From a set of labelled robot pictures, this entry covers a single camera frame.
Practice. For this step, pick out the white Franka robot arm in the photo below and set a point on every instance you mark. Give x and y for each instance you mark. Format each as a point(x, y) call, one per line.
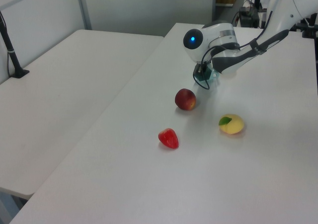
point(223, 35)

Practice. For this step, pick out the black electronic device box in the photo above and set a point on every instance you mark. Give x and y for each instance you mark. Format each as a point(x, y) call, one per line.
point(248, 16)

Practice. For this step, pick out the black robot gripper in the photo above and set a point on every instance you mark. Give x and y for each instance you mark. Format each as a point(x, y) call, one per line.
point(200, 69)

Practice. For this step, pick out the grey partition post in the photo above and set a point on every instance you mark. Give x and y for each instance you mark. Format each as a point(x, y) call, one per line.
point(83, 8)

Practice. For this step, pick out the dark red toy peach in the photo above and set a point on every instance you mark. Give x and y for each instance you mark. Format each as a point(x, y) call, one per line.
point(185, 99)

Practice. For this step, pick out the yellow toy peach with leaf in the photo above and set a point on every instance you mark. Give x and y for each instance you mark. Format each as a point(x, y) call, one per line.
point(232, 124)

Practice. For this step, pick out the black tripod clamp stand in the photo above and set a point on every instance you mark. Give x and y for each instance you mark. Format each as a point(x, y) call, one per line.
point(310, 26)

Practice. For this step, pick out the teal hexagonal mug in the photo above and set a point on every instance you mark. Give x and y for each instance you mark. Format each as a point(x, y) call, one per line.
point(210, 75)

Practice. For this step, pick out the black pole stand with base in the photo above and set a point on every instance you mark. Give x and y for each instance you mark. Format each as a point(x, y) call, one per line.
point(12, 55)

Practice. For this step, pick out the red toy strawberry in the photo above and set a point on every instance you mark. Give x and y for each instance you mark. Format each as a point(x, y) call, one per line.
point(169, 138)

